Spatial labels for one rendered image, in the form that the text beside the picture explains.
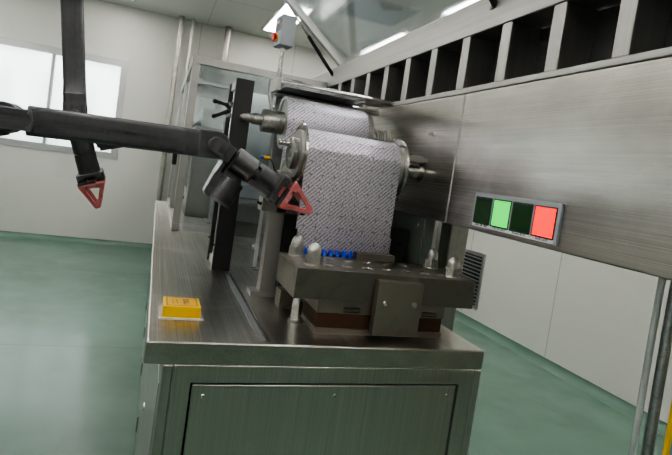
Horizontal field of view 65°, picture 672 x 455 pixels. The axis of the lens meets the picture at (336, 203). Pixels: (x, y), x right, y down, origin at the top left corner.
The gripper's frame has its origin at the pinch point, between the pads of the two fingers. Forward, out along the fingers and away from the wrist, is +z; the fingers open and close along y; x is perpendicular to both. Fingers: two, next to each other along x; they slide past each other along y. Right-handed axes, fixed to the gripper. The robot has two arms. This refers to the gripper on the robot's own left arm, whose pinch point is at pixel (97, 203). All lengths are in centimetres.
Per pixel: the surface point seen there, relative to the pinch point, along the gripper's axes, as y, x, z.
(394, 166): -49, -70, -3
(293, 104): -22, -56, -20
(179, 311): -63, -15, 12
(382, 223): -51, -65, 10
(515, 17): -70, -91, -33
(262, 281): -43, -35, 19
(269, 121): -19, -49, -16
